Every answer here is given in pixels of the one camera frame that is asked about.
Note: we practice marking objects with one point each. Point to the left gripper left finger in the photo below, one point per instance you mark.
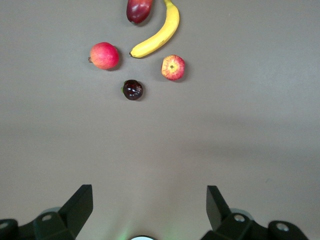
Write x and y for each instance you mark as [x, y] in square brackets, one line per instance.
[75, 212]

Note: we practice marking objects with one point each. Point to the small red yellow striped apple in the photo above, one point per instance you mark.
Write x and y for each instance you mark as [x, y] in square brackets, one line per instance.
[173, 67]

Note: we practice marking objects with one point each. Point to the red yellow mango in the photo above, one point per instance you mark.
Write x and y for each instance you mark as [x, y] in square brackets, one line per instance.
[138, 11]

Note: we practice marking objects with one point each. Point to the dark purple plum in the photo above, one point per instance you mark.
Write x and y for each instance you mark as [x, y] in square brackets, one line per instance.
[132, 90]

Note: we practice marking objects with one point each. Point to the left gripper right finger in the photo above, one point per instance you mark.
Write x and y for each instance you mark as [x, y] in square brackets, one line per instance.
[217, 210]

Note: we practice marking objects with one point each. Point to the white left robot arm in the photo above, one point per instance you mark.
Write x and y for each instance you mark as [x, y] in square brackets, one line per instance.
[143, 238]

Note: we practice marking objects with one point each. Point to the yellow banana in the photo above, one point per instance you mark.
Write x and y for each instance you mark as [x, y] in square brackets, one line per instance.
[162, 35]

